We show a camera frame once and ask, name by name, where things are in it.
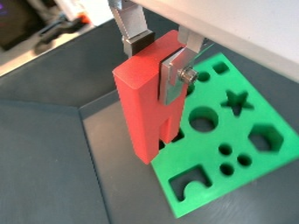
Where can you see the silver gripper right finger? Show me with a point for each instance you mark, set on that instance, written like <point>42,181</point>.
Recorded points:
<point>177,72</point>

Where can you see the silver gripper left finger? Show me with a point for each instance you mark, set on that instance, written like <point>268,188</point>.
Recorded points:
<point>129,14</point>

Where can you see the red double-square block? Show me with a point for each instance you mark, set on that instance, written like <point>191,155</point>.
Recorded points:
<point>153,122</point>

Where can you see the green foam shape board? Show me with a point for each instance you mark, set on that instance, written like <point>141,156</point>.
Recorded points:
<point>234,139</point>

